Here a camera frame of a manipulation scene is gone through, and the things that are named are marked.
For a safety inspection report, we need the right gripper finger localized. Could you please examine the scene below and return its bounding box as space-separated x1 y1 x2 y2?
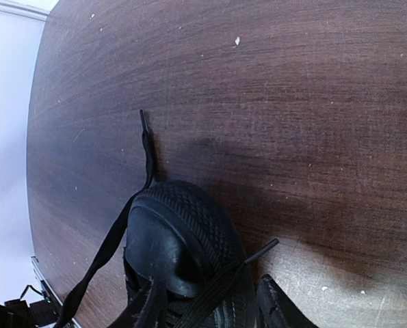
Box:
256 274 317 328

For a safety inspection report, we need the black sneaker shoe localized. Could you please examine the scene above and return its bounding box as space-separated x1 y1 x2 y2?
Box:
112 180 246 327

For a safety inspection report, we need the front aluminium rail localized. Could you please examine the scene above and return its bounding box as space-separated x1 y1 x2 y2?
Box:
29 256 63 327

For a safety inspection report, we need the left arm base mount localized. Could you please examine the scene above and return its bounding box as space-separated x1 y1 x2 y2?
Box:
0 285 40 328

